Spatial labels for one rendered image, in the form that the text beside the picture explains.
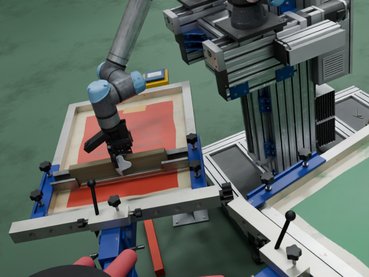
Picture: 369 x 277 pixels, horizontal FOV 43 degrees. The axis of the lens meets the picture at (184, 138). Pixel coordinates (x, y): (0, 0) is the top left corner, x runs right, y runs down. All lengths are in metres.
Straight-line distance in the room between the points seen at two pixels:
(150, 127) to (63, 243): 1.28
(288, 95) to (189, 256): 1.04
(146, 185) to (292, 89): 1.06
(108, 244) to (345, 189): 0.75
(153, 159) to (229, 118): 2.04
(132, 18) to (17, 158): 2.55
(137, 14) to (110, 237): 0.74
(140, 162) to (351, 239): 0.75
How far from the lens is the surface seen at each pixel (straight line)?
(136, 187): 1.71
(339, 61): 2.47
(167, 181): 1.69
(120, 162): 1.67
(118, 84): 1.55
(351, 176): 1.62
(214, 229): 2.80
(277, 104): 2.44
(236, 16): 1.95
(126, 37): 1.65
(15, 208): 3.51
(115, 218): 1.44
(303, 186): 1.59
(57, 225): 1.56
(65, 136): 2.07
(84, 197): 1.75
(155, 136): 1.93
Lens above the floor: 2.03
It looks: 35 degrees down
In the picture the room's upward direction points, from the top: 14 degrees counter-clockwise
